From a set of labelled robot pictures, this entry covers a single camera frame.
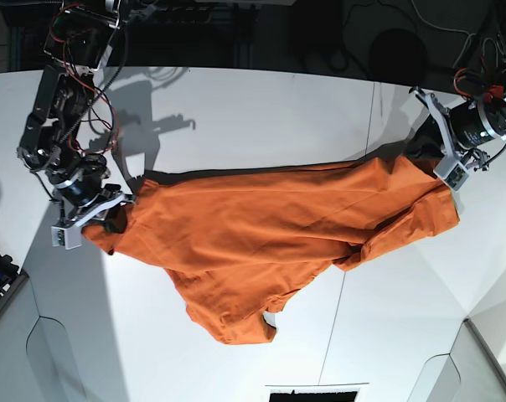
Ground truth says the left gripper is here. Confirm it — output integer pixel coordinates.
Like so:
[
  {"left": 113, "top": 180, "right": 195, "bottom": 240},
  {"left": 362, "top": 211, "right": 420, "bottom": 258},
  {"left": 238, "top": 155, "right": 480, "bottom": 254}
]
[{"left": 404, "top": 86, "right": 506, "bottom": 171}]

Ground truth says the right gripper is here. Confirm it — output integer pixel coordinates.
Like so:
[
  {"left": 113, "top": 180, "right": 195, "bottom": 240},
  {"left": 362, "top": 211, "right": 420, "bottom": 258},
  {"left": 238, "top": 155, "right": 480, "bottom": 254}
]
[{"left": 47, "top": 154, "right": 135, "bottom": 234}]

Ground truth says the orange t-shirt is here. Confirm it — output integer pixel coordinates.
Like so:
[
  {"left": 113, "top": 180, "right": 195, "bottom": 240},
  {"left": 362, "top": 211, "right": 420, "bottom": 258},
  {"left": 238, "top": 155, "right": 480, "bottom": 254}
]
[{"left": 82, "top": 156, "right": 459, "bottom": 345}]

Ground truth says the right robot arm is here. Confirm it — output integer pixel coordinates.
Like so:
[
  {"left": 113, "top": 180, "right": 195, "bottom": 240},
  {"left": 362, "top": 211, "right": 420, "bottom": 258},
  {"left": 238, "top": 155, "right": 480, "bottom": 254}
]
[{"left": 17, "top": 1, "right": 133, "bottom": 244}]

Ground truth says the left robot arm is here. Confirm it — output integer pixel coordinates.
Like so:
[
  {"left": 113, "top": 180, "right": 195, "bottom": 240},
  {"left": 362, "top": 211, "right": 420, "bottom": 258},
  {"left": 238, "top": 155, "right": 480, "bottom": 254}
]
[{"left": 404, "top": 1, "right": 506, "bottom": 171}]

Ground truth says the black round stool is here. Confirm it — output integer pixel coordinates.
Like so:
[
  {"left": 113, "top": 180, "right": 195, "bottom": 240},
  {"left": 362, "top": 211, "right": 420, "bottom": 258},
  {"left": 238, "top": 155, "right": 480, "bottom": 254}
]
[{"left": 369, "top": 28, "right": 428, "bottom": 85}]

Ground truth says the black slot panel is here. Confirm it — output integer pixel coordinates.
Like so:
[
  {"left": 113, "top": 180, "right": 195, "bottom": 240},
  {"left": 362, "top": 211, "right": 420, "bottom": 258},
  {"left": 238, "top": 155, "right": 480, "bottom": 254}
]
[{"left": 262, "top": 383, "right": 369, "bottom": 401}]

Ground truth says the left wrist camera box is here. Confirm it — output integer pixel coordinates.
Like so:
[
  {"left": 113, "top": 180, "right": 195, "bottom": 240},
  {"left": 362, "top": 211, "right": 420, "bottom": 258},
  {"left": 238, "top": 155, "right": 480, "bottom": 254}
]
[{"left": 434, "top": 156, "right": 469, "bottom": 192}]

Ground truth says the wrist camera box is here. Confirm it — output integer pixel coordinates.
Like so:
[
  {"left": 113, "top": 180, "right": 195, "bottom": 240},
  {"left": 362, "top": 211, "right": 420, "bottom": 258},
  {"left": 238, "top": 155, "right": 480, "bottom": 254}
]
[
  {"left": 51, "top": 225, "right": 81, "bottom": 250},
  {"left": 434, "top": 156, "right": 469, "bottom": 192}
]

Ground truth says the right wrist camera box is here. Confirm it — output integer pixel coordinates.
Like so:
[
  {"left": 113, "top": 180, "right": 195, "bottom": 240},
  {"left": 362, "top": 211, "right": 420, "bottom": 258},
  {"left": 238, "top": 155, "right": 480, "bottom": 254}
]
[{"left": 51, "top": 225, "right": 81, "bottom": 250}]

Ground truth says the white cable loop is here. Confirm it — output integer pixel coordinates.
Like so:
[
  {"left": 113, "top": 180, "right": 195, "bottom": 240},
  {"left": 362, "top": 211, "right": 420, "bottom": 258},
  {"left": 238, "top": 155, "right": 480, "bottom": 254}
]
[{"left": 411, "top": 0, "right": 488, "bottom": 72}]

